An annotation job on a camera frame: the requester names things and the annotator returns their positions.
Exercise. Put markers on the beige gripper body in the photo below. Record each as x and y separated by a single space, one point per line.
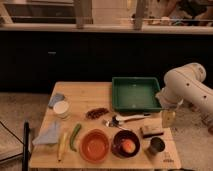
168 117

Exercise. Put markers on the dark red grape bunch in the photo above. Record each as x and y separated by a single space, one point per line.
96 113

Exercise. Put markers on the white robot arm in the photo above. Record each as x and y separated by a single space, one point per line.
185 83

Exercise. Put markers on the small metal cup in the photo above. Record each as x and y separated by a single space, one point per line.
157 145

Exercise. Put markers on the white paper cup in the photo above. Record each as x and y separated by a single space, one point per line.
61 109

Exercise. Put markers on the white spoon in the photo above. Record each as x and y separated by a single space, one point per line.
132 117

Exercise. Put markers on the green plastic tray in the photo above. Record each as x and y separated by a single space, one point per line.
135 94

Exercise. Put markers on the orange fruit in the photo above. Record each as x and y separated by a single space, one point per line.
128 146

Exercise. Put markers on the dark bowl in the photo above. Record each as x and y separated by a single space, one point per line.
119 137

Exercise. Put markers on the orange plastic bowl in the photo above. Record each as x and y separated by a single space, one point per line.
94 146

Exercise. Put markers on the green chili pepper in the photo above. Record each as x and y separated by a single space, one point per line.
73 136

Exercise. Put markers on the yellow corn cob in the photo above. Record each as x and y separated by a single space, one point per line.
61 147

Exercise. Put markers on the light blue cloth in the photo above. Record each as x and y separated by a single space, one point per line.
49 136

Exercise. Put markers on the black pole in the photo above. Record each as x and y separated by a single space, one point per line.
25 147

